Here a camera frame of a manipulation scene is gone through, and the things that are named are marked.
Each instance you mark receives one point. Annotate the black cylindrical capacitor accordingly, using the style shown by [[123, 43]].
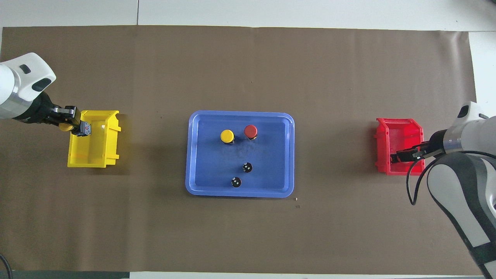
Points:
[[236, 182], [247, 167]]

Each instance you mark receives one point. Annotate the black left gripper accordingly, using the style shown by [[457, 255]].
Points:
[[40, 110]]

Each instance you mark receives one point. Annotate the blue plastic tray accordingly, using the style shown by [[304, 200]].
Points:
[[217, 170]]

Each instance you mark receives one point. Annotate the yellow plastic bin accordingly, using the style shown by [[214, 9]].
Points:
[[97, 151]]

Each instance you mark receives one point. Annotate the brown paper mat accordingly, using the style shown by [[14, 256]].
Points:
[[248, 232]]

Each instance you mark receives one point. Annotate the yellow push button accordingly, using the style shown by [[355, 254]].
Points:
[[227, 135], [66, 127]]

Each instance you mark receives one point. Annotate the red plastic bin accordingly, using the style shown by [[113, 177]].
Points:
[[403, 135]]

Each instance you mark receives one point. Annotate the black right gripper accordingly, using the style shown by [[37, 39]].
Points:
[[436, 144]]

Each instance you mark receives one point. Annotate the red push button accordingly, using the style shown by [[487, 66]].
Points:
[[250, 131]]

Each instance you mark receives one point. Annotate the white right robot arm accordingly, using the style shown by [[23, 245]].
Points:
[[465, 186]]

